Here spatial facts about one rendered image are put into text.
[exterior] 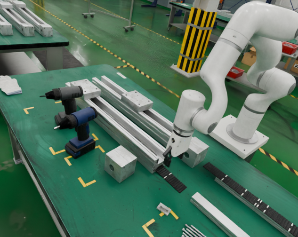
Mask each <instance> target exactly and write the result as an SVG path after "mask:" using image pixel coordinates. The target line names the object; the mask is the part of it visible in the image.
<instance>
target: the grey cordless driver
mask: <svg viewBox="0 0 298 237"><path fill-rule="evenodd" d="M82 96H83V89H82V87H81V86H71V87H60V88H58V89H57V88H54V89H52V90H51V91H49V92H46V93H45V95H42V96H40V97H46V98H47V99H54V100H55V101H57V100H61V102H62V105H64V110H65V111H63V112H59V113H58V115H55V122H56V124H57V126H59V125H58V123H59V122H61V121H62V120H63V119H64V117H65V116H67V115H70V114H72V113H74V112H76V109H77V104H76V100H75V98H79V97H82Z"/></svg>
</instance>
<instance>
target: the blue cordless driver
mask: <svg viewBox="0 0 298 237"><path fill-rule="evenodd" d="M95 118H97V110H96V109H95V108H94V107H93V106H90V107H87V108H85V109H82V110H79V111H77V112H74V113H72V114H70V115H67V116H65V117H64V119H63V120H62V121H61V122H59V123H58V125H59V126H57V127H54V129H57V128H60V129H67V128H68V129H73V128H75V131H76V132H77V136H76V137H74V138H72V139H70V140H69V142H68V143H67V144H66V145H65V149H66V152H67V153H68V154H70V155H71V156H72V157H73V158H74V159H77V158H79V157H81V156H83V155H84V154H86V153H88V152H90V151H91V150H93V149H94V148H95V145H96V141H95V140H93V138H92V137H91V136H89V133H90V130H89V123H88V122H89V121H91V120H94V119H95Z"/></svg>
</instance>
